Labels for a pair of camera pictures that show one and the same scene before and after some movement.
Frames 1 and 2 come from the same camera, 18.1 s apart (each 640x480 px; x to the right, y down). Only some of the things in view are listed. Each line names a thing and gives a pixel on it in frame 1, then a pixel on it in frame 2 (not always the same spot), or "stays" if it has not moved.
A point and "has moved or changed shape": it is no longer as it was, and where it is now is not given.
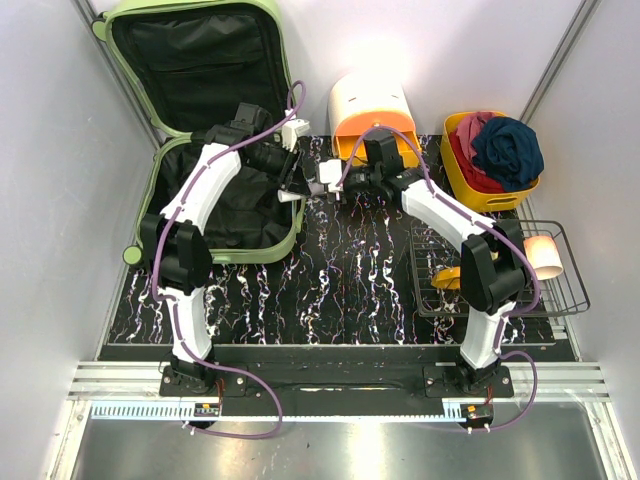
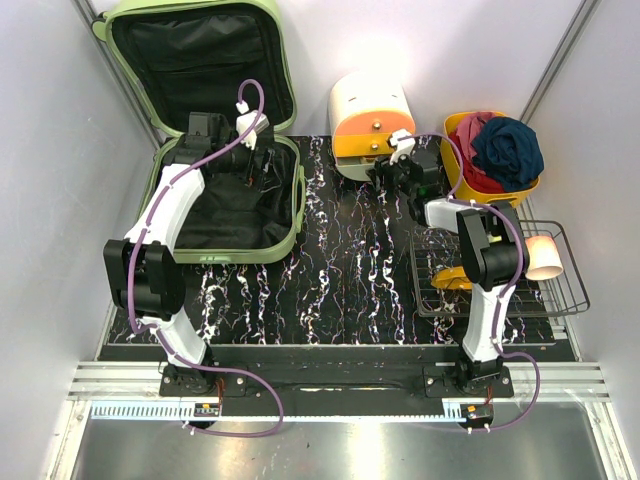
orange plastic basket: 469,196 stays
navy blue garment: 508,152 stays
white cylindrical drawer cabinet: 360,101 has moved or changed shape
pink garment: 470,127 stays
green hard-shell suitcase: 190,65 stays
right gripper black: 344,187 -> 383,168
